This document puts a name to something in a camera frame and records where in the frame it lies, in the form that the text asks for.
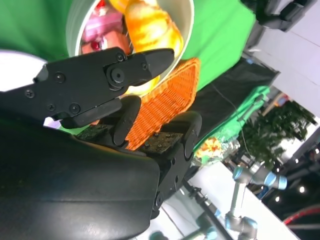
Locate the black boom rod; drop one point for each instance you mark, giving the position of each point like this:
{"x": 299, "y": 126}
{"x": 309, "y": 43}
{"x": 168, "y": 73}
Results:
{"x": 200, "y": 197}

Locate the green tablecloth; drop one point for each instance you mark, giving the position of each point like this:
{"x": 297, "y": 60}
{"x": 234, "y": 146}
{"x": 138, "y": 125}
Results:
{"x": 220, "y": 37}

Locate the green cloth on neighbouring table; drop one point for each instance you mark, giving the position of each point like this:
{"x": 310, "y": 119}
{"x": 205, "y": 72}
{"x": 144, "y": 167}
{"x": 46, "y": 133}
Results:
{"x": 252, "y": 100}

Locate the pale green bowl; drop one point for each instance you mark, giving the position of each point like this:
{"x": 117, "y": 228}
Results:
{"x": 186, "y": 15}

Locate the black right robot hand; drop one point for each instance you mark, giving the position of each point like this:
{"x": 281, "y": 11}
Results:
{"x": 75, "y": 175}

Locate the colourful snack bag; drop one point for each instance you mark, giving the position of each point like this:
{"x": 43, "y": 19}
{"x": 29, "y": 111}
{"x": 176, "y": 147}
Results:
{"x": 212, "y": 147}

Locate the pink layered cake slice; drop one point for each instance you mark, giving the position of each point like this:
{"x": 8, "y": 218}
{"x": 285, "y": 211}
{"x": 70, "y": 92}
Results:
{"x": 105, "y": 22}

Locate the grey blue-jointed robot arm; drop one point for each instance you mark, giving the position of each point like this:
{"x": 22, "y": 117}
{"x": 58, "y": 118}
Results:
{"x": 240, "y": 190}

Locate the orange wicker basket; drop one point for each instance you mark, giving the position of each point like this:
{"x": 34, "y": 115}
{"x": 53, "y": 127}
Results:
{"x": 170, "y": 100}

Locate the salmon cake slice with cherry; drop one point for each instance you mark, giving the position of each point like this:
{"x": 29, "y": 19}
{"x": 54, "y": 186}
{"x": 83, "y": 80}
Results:
{"x": 115, "y": 41}

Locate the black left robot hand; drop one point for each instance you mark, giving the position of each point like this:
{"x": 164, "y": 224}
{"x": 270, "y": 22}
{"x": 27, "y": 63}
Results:
{"x": 282, "y": 15}

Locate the black backdrop cloth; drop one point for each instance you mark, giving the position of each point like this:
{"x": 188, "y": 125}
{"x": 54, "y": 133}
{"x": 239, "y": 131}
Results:
{"x": 237, "y": 82}

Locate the green leafy plant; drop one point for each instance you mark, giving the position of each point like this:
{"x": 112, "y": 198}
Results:
{"x": 275, "y": 130}

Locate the lavender plate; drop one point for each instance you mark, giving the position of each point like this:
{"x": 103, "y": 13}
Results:
{"x": 15, "y": 70}

